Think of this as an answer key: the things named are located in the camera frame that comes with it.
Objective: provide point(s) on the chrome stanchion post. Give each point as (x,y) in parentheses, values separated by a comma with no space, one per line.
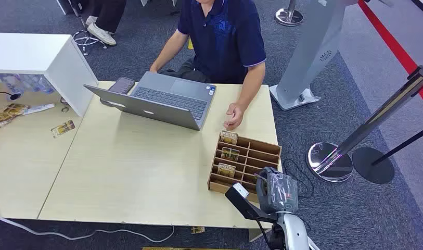
(335,162)
(289,15)

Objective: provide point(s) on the red barrier belt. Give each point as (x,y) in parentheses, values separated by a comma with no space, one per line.
(394,45)

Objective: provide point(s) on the pack of water bottles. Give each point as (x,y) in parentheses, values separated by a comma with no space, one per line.
(25,84)

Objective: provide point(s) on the person's left forearm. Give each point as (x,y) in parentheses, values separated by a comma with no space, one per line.
(251,86)

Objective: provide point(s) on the black bracket wrist camera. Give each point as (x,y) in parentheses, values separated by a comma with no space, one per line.
(247,207)

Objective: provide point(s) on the seated person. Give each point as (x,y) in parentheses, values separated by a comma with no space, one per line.
(225,38)

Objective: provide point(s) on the black smartphone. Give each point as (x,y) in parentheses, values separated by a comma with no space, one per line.
(122,85)

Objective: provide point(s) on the person's left hand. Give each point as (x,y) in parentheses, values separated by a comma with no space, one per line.
(234,115)

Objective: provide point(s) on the person's right hand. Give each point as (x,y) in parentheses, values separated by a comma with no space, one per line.
(153,68)

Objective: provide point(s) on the wooden slotted card holder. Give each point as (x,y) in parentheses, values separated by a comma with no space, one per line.
(252,155)

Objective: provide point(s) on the white cabinet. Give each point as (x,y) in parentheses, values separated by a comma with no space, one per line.
(42,57)

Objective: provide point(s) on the person's right forearm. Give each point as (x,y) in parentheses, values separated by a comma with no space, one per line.
(169,50)

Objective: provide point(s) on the black stanchion post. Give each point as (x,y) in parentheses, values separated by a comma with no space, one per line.
(373,167)

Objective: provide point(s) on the yellow printed card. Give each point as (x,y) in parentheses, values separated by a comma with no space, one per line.
(197,230)
(226,170)
(63,128)
(228,137)
(230,154)

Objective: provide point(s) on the metal chair base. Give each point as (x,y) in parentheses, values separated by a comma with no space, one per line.
(87,39)

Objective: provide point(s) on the grey kiosk stand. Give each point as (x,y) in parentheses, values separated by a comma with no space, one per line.
(307,51)

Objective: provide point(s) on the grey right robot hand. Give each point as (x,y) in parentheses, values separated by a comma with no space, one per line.
(279,193)

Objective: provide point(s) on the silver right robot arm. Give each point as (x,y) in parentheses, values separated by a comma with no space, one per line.
(294,233)

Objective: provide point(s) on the grey laptop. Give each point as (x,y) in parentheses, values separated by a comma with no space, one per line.
(170,103)

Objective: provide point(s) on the standing person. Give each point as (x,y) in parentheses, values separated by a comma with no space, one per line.
(106,20)

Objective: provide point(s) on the pile of yellow cards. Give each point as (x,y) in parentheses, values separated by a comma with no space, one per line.
(6,115)

